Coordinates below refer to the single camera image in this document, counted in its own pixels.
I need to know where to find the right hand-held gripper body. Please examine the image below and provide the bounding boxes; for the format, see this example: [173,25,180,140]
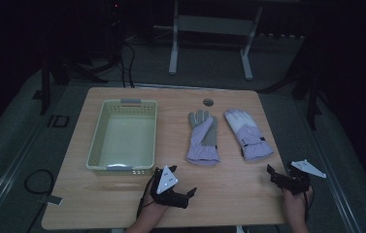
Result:
[279,158,327,196]

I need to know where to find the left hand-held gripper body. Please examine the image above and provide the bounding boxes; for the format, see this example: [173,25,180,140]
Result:
[150,165,190,210]

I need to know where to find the lilac glove with grey palm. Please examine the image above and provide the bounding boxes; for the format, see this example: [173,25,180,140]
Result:
[185,109,221,167]

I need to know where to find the lilac and white glove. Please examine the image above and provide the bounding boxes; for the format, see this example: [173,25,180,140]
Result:
[223,108,275,162]

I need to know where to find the pale green plastic basket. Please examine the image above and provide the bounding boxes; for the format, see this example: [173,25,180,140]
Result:
[85,98,158,176]

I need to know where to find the person's left hand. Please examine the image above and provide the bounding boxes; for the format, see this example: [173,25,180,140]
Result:
[141,181,171,218]

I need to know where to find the person's right hand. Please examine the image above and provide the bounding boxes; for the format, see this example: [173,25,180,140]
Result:
[283,184,315,216]

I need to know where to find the black tripod stand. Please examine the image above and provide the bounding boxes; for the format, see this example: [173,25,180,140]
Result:
[32,0,130,117]
[257,13,334,131]

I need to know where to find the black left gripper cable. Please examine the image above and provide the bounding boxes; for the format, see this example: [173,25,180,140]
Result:
[136,174,157,219]

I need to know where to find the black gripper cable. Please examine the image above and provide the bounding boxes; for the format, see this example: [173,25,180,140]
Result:
[304,185,315,222]
[136,174,157,219]

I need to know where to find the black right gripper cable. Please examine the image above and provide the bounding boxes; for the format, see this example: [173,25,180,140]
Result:
[304,185,315,222]

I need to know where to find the black hanging cables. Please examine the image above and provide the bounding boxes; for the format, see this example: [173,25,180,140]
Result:
[118,40,137,89]

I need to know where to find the black looped floor cable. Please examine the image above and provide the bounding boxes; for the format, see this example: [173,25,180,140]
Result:
[23,168,56,196]

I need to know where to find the white metal desk frame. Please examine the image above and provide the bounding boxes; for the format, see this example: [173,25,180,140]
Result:
[152,0,265,82]

